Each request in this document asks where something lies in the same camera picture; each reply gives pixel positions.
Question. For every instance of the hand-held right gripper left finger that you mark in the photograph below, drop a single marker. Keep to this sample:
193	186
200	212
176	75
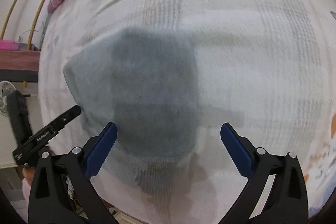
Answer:
102	148

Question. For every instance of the white standing fan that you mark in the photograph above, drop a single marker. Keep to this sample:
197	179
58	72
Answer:
4	100

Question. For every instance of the bright pink cloth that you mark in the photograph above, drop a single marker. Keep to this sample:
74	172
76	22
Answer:
9	45

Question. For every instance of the grey zip hoodie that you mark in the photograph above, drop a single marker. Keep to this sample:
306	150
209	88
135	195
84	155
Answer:
147	82

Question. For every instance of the person's left forearm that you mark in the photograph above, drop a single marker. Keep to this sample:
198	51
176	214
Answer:
26	197

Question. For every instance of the person's left hand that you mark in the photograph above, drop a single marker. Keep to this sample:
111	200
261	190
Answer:
27	174

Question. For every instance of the white floral bedsheet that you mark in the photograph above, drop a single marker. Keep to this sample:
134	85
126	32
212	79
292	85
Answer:
249	56

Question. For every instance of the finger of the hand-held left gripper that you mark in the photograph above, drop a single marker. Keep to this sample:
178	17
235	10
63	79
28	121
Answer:
67	117

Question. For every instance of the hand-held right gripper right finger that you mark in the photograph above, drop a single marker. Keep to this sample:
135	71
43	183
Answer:
236	149

